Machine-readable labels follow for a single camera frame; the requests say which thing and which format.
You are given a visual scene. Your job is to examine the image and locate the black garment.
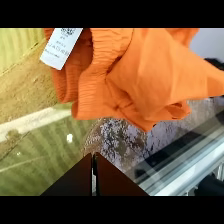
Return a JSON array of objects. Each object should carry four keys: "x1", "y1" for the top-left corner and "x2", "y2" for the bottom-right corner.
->
[{"x1": 203, "y1": 57, "x2": 224, "y2": 72}]

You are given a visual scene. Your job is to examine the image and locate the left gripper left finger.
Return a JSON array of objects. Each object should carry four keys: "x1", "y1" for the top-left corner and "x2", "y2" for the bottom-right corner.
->
[{"x1": 41, "y1": 152, "x2": 93, "y2": 197}]

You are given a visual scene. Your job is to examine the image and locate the orange garment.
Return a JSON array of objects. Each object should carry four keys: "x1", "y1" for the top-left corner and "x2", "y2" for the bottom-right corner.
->
[{"x1": 39, "y1": 27, "x2": 224, "y2": 133}]

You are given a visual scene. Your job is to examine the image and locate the silver frame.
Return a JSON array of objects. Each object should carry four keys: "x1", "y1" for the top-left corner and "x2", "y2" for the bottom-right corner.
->
[{"x1": 134, "y1": 117, "x2": 224, "y2": 197}]

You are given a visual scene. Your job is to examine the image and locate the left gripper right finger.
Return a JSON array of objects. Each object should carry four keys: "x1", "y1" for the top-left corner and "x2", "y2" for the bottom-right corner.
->
[{"x1": 94, "y1": 152, "x2": 150, "y2": 197}]

